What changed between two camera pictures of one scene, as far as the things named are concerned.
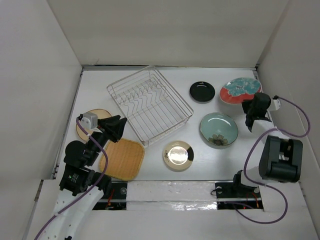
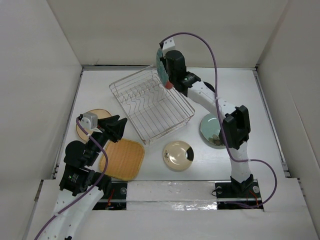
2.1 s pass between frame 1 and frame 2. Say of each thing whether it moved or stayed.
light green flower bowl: stayed
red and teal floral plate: moved
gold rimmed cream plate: stayed
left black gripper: stayed
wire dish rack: stayed
